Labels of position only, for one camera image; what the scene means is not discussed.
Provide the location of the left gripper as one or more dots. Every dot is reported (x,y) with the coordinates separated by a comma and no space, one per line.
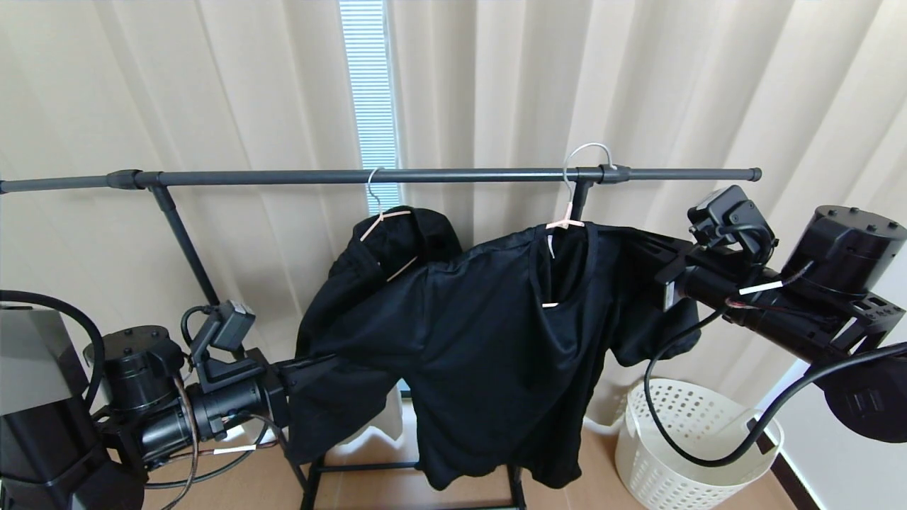
(212,411)

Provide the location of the window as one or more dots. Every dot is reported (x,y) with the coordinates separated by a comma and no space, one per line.
(368,85)

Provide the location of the pink clothes hanger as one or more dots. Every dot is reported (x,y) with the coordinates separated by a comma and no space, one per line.
(567,212)
(386,214)

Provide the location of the black garment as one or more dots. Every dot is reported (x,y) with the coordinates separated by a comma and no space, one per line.
(496,354)

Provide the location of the white laundry basket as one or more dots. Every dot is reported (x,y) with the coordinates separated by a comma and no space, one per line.
(708,460)

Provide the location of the beige curtain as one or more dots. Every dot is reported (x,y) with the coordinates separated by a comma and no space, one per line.
(673,85)
(177,85)

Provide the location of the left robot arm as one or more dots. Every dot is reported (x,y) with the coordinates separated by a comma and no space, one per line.
(42,425)

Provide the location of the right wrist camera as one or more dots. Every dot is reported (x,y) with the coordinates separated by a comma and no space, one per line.
(730,212)

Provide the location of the black clothes rack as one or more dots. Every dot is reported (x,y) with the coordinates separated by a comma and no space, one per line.
(283,176)

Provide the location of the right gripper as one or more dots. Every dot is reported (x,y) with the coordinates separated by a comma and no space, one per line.
(765,304)

